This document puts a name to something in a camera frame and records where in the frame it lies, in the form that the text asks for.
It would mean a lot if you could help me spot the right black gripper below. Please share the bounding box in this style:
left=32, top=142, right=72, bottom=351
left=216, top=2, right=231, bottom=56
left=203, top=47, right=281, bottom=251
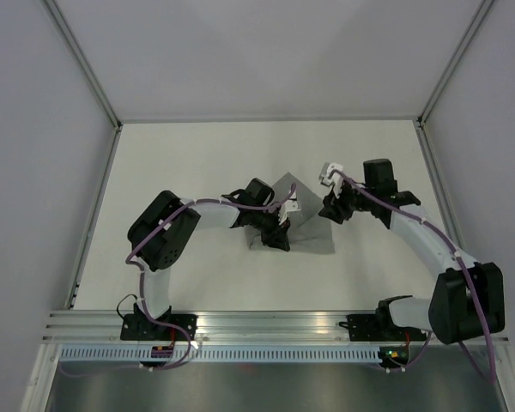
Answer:
left=318, top=177, right=374, bottom=225

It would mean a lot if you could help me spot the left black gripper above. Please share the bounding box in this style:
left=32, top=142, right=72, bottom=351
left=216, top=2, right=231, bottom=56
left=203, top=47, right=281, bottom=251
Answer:
left=249, top=207, right=290, bottom=253

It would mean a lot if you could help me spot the grey cloth napkin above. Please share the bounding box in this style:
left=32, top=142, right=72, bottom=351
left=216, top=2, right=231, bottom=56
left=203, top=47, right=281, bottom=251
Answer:
left=234, top=173, right=335, bottom=255

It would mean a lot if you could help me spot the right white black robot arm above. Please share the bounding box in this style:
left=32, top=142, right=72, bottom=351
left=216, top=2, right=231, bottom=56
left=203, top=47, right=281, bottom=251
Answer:
left=318, top=159, right=506, bottom=344

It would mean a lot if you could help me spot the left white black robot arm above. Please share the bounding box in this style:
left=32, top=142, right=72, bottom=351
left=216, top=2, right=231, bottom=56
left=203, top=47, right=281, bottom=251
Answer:
left=120, top=178, right=299, bottom=342

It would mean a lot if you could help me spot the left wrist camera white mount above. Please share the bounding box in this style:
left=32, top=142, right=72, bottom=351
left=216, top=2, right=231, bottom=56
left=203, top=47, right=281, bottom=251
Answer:
left=279, top=192, right=301, bottom=221

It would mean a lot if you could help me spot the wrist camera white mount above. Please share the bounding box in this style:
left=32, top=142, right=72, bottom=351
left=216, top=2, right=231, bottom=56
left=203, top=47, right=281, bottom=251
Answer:
left=318, top=162, right=344, bottom=198
left=279, top=192, right=301, bottom=221

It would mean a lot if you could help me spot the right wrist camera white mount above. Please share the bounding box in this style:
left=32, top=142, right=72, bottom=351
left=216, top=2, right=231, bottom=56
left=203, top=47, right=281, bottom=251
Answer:
left=318, top=162, right=344, bottom=198

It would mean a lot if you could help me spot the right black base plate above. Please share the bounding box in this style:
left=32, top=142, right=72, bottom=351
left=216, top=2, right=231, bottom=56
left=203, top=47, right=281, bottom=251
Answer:
left=338, top=313, right=427, bottom=342

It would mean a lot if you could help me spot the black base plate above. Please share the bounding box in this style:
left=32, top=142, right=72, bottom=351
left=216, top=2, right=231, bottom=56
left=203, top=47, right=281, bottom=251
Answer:
left=120, top=313, right=197, bottom=342
left=338, top=313, right=427, bottom=342

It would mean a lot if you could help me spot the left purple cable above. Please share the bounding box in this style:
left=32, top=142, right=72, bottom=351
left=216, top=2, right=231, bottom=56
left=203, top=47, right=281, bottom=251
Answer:
left=58, top=183, right=298, bottom=379

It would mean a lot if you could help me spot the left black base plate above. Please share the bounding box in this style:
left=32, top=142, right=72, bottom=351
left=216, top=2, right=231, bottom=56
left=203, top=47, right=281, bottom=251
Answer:
left=120, top=313, right=197, bottom=342

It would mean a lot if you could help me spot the aluminium front rail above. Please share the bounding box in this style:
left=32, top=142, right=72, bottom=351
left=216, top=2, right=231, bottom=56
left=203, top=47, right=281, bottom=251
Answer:
left=40, top=310, right=357, bottom=345

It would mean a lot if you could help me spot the right aluminium frame post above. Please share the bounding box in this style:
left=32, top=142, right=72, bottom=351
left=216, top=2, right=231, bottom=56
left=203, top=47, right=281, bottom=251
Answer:
left=415, top=0, right=497, bottom=128

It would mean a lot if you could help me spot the aluminium frame post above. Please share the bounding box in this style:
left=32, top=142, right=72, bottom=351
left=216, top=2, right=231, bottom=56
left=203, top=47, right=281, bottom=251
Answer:
left=415, top=0, right=497, bottom=128
left=40, top=0, right=122, bottom=131

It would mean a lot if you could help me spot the white slotted cable duct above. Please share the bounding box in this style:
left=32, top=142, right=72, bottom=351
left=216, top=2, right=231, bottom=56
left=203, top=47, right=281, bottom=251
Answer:
left=59, top=344, right=380, bottom=363

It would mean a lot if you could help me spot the left aluminium frame post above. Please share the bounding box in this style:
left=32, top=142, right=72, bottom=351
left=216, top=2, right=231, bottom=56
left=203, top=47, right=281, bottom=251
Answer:
left=40, top=0, right=122, bottom=131

